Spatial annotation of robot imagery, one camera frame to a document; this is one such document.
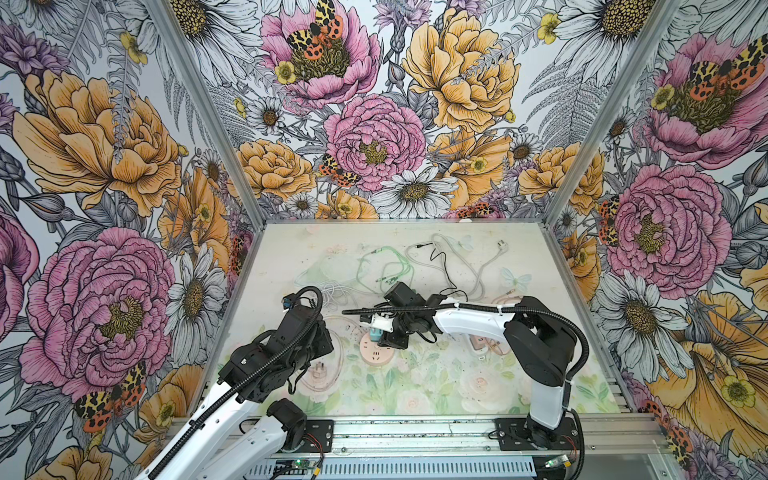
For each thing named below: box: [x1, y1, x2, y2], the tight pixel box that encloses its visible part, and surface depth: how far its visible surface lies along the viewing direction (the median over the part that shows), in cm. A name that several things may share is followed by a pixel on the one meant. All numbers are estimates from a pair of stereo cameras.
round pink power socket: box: [360, 333, 395, 366], surface depth 87 cm
